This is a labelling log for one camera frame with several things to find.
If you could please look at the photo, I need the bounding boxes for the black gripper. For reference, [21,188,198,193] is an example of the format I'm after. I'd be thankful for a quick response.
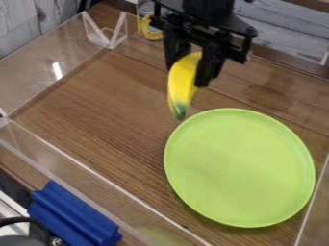
[152,0,259,87]

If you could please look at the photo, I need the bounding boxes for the yellow toy banana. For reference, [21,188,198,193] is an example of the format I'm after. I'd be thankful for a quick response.
[168,52,202,120]

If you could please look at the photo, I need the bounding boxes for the green round plate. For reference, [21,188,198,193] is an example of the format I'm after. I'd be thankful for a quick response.
[164,109,316,228]

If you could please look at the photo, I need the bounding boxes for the yellow labelled tin can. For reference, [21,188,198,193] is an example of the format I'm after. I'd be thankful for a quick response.
[137,0,164,41]

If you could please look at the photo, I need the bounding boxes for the blue plastic block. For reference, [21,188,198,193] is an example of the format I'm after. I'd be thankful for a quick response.
[29,181,122,246]

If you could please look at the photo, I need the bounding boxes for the clear acrylic triangle bracket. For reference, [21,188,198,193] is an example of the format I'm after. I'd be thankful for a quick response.
[82,12,128,50]

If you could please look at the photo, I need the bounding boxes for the clear acrylic front wall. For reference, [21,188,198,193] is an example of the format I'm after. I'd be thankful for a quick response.
[0,118,212,246]

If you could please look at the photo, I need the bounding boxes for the black cable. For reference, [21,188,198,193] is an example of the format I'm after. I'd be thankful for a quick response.
[0,216,50,246]

